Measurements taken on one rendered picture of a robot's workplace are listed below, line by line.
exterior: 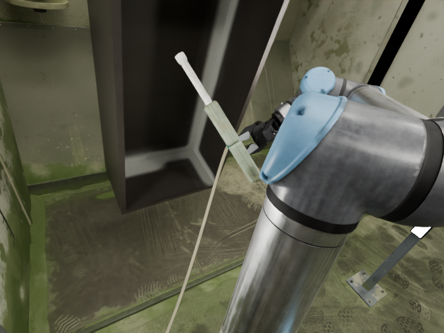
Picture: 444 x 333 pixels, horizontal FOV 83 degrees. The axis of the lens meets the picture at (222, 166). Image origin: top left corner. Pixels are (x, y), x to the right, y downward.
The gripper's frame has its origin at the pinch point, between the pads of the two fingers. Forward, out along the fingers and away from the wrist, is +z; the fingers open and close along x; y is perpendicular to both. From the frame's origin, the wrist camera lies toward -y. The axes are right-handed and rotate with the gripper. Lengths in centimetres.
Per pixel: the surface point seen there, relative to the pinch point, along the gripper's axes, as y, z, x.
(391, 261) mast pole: 39, -46, -120
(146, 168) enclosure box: 74, 50, 7
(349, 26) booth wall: 150, -156, 7
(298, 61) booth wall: 207, -125, 3
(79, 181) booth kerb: 115, 110, 24
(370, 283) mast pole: 50, -32, -137
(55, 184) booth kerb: 107, 122, 32
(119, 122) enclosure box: 8.7, 29.4, 30.7
